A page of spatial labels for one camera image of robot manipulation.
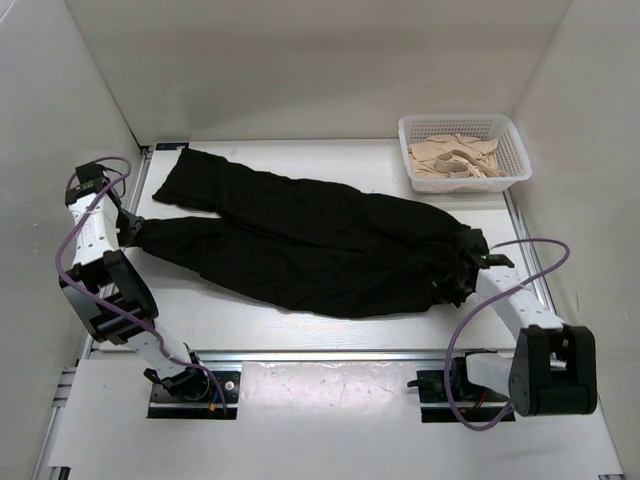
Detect black trousers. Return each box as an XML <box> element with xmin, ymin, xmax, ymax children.
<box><xmin>134</xmin><ymin>148</ymin><xmax>472</xmax><ymax>319</ymax></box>

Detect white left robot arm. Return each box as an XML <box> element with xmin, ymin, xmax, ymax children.
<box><xmin>55</xmin><ymin>157</ymin><xmax>212</xmax><ymax>401</ymax></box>

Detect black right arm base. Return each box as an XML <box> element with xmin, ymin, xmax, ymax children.
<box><xmin>407</xmin><ymin>370</ymin><xmax>507</xmax><ymax>424</ymax></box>

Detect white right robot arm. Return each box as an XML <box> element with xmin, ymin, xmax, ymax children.
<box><xmin>443</xmin><ymin>229</ymin><xmax>598</xmax><ymax>431</ymax></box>

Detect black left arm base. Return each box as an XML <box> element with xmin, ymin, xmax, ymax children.
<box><xmin>147</xmin><ymin>367</ymin><xmax>242</xmax><ymax>420</ymax></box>

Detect beige trousers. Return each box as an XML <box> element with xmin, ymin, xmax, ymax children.
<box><xmin>408</xmin><ymin>134</ymin><xmax>507</xmax><ymax>179</ymax></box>

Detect small black label plate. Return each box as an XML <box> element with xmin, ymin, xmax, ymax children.
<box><xmin>154</xmin><ymin>142</ymin><xmax>189</xmax><ymax>151</ymax></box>

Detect white plastic basket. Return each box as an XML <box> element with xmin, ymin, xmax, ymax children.
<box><xmin>398</xmin><ymin>114</ymin><xmax>532</xmax><ymax>194</ymax></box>

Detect silver right aluminium rail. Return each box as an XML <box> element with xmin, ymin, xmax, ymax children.
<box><xmin>499</xmin><ymin>189</ymin><xmax>561</xmax><ymax>321</ymax></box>

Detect silver aluminium rail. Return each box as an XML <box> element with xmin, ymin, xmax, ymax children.
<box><xmin>126</xmin><ymin>146</ymin><xmax>154</xmax><ymax>213</ymax></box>
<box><xmin>189</xmin><ymin>349</ymin><xmax>521</xmax><ymax>363</ymax></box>
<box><xmin>499</xmin><ymin>189</ymin><xmax>561</xmax><ymax>321</ymax></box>

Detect silver left aluminium rail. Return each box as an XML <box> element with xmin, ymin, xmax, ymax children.
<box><xmin>126</xmin><ymin>146</ymin><xmax>154</xmax><ymax>213</ymax></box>

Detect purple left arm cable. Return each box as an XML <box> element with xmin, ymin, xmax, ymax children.
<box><xmin>55</xmin><ymin>156</ymin><xmax>229</xmax><ymax>417</ymax></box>

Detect silver front aluminium rail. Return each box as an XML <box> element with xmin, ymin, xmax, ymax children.
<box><xmin>189</xmin><ymin>349</ymin><xmax>521</xmax><ymax>363</ymax></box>

